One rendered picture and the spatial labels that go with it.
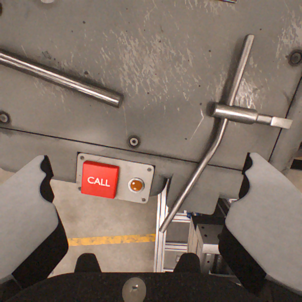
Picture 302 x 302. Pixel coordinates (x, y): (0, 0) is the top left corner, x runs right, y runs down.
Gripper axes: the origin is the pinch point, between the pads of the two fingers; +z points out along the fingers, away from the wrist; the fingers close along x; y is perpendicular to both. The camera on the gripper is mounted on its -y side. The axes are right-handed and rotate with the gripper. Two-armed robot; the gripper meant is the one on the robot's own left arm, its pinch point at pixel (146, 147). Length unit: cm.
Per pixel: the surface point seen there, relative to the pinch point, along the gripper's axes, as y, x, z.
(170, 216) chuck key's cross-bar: 19.5, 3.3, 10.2
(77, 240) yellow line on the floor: 171, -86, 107
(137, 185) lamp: 14.0, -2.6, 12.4
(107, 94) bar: -1.0, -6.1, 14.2
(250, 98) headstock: 0.2, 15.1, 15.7
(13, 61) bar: -5.5, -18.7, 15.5
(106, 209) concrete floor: 133, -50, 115
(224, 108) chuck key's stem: 1.0, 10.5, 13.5
